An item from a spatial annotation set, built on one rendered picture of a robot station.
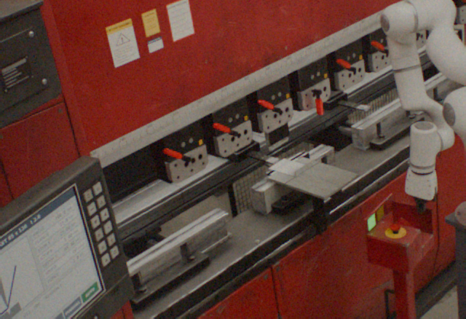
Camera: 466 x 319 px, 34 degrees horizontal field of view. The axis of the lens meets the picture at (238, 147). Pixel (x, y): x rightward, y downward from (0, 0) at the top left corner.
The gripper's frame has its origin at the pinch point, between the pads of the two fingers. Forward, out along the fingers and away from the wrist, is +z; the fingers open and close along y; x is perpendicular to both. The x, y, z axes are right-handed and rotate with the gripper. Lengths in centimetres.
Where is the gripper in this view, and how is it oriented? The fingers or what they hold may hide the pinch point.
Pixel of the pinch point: (421, 206)
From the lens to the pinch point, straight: 273.0
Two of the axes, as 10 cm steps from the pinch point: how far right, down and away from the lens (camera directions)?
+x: 6.1, -4.3, 6.7
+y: 7.9, 2.3, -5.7
